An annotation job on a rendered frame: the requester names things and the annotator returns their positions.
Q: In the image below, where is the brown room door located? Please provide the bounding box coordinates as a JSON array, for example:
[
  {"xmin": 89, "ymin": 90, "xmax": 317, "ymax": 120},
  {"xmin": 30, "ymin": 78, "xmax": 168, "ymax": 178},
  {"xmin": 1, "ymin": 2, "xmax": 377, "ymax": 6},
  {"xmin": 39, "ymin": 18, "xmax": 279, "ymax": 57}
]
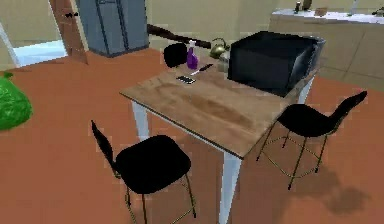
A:
[{"xmin": 48, "ymin": 0, "xmax": 89, "ymax": 65}]

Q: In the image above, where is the brass kettle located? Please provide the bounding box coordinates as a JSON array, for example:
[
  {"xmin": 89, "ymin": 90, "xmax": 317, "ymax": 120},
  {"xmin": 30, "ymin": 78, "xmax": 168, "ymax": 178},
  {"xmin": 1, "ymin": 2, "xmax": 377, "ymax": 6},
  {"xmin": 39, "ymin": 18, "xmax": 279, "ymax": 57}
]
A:
[{"xmin": 209, "ymin": 37, "xmax": 231, "ymax": 60}]

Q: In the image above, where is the black mobile phone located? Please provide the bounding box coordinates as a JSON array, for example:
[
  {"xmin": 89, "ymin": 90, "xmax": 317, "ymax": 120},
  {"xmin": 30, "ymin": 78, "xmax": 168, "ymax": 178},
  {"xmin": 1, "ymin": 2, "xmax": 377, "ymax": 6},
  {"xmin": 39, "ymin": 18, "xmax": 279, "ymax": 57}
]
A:
[{"xmin": 175, "ymin": 75, "xmax": 197, "ymax": 85}]

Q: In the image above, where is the beige kitchen counter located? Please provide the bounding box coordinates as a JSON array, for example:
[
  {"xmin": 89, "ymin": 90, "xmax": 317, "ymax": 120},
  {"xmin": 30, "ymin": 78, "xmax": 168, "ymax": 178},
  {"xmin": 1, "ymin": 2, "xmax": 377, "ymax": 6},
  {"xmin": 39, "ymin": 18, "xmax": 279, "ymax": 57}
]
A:
[{"xmin": 268, "ymin": 8, "xmax": 384, "ymax": 93}]

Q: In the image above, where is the black handled knife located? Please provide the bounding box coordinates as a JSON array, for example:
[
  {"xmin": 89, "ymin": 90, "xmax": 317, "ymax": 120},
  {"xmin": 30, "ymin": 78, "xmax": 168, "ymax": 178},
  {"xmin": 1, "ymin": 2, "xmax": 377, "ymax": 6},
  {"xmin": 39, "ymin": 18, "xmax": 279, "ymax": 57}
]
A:
[{"xmin": 190, "ymin": 63, "xmax": 214, "ymax": 76}]

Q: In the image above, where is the wooden table with white legs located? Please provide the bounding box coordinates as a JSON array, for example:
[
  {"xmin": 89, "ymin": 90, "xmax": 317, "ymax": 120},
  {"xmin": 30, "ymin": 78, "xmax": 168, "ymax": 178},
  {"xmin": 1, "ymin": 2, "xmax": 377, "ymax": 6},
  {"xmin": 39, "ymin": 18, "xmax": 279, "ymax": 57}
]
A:
[{"xmin": 119, "ymin": 49, "xmax": 322, "ymax": 224}]

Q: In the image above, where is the grey fridge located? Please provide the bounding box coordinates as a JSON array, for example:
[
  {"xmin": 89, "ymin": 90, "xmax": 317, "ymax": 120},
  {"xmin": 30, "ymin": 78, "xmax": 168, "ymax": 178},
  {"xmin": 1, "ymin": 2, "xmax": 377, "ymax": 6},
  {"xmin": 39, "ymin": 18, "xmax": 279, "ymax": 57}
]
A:
[{"xmin": 75, "ymin": 0, "xmax": 150, "ymax": 59}]

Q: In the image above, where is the purple spray bottle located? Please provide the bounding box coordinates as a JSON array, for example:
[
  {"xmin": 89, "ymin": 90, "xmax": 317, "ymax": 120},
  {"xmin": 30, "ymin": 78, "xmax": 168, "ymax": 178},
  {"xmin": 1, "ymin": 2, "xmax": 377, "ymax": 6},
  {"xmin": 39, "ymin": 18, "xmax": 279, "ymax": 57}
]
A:
[{"xmin": 186, "ymin": 39, "xmax": 200, "ymax": 71}]

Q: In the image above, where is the black chair with thin legs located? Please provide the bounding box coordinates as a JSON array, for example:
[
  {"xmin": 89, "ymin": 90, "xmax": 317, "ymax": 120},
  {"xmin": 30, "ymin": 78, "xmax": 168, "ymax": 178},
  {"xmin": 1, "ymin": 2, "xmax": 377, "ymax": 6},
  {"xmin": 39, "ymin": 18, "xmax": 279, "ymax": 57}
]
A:
[
  {"xmin": 255, "ymin": 90, "xmax": 369, "ymax": 191},
  {"xmin": 163, "ymin": 42, "xmax": 189, "ymax": 69},
  {"xmin": 90, "ymin": 119, "xmax": 198, "ymax": 224}
]

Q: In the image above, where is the black microwave oven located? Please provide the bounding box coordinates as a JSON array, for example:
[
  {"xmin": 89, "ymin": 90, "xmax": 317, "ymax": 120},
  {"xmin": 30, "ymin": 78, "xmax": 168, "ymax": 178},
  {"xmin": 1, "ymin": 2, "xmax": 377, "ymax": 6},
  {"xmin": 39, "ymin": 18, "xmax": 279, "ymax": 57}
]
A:
[{"xmin": 227, "ymin": 30, "xmax": 326, "ymax": 98}]

